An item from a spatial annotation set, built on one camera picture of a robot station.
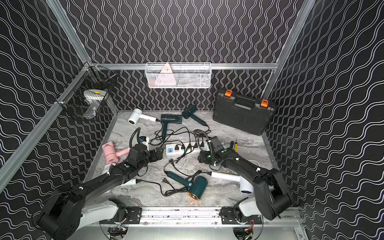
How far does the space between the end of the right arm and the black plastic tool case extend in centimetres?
31

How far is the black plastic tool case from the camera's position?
890 millimetres

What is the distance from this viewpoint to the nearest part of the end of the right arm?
643 mm
